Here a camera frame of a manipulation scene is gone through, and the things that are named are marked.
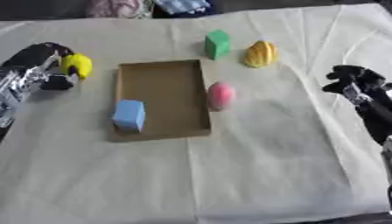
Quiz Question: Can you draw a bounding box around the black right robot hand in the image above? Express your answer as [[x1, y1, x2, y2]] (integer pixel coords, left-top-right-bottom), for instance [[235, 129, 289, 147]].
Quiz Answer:
[[319, 64, 392, 146]]

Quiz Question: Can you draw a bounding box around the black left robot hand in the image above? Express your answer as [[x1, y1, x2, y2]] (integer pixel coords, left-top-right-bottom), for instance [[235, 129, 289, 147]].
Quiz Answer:
[[0, 41, 81, 91]]

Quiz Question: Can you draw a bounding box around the yellow ridged toy fruit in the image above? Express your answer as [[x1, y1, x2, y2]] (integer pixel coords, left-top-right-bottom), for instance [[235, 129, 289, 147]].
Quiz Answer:
[[241, 40, 281, 69]]

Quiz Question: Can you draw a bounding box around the blue white cloth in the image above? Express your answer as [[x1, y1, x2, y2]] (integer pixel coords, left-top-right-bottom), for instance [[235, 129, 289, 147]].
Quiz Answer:
[[151, 0, 214, 16]]

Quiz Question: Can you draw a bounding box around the pink patterned cloth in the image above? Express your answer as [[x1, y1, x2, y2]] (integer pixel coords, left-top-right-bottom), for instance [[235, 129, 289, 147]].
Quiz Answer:
[[84, 0, 155, 19]]

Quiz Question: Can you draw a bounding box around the tan cardboard box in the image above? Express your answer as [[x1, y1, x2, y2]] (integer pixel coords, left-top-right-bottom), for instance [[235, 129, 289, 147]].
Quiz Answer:
[[107, 59, 214, 143]]

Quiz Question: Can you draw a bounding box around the light blue block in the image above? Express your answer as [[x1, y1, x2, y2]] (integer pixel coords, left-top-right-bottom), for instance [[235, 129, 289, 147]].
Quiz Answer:
[[110, 99, 147, 133]]

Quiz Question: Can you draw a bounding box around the yellow toy lemon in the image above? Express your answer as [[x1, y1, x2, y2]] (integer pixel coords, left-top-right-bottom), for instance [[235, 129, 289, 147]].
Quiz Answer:
[[59, 52, 95, 81]]

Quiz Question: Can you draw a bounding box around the green block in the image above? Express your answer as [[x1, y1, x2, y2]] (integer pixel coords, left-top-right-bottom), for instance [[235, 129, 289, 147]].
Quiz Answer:
[[203, 29, 233, 61]]

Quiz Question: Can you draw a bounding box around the pink toy egg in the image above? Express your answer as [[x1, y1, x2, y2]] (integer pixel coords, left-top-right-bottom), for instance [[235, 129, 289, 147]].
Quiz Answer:
[[206, 81, 236, 112]]

